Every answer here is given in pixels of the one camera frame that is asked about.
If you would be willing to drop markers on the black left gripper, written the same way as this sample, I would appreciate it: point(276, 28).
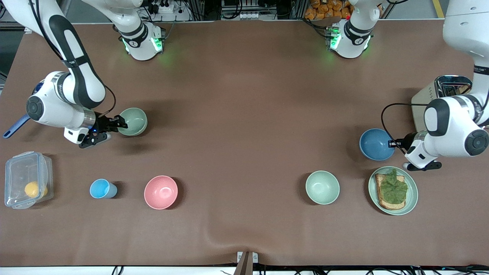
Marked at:
point(408, 139)

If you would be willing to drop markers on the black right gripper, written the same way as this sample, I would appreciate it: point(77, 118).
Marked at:
point(102, 123)

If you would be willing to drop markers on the pale green bowl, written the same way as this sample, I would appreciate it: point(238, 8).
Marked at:
point(322, 187)
point(133, 121)

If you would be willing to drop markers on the blue bowl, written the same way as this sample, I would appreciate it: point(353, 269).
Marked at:
point(376, 144)

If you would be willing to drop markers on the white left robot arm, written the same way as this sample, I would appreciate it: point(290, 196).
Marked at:
point(450, 130)

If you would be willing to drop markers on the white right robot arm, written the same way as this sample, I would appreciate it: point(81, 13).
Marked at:
point(57, 110)

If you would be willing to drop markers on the pink bowl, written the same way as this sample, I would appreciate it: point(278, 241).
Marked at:
point(161, 192)

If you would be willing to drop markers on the green lettuce leaf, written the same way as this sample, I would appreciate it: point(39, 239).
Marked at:
point(393, 189)

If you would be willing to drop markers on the pale green plate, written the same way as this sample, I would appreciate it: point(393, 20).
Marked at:
point(412, 193)

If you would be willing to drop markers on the beige and chrome toaster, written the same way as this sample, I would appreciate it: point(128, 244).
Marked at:
point(424, 97)

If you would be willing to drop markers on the brown bread slice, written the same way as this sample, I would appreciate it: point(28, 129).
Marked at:
point(384, 204)

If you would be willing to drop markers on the light blue cup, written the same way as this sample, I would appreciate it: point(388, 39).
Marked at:
point(100, 188)

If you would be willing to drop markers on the glass lid with blue knob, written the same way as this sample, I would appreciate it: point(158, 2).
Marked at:
point(37, 89)

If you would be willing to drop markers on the yellow lemon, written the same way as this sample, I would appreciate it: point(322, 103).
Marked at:
point(32, 189)

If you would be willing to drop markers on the clear plastic lidded container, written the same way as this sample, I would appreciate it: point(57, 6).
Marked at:
point(19, 172)

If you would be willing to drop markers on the white power strip with plugs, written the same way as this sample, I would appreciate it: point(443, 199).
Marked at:
point(168, 9)

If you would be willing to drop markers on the brown table mat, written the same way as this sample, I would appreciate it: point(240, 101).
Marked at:
point(244, 172)

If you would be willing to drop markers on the bag of orange snacks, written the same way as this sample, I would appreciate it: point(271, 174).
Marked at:
point(324, 9)

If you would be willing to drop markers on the white empty power strip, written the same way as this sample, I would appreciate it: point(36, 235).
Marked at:
point(240, 16)

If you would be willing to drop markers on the right arm wrist camera bar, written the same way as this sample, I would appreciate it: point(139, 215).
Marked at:
point(93, 140)

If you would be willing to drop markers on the arm wrist camera bar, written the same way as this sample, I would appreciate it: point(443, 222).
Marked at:
point(424, 165)
point(93, 140)

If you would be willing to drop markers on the left arm wrist camera bar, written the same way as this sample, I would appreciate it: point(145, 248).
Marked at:
point(424, 165)

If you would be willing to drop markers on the metal table edge bracket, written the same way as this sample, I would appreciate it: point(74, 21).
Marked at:
point(247, 261)

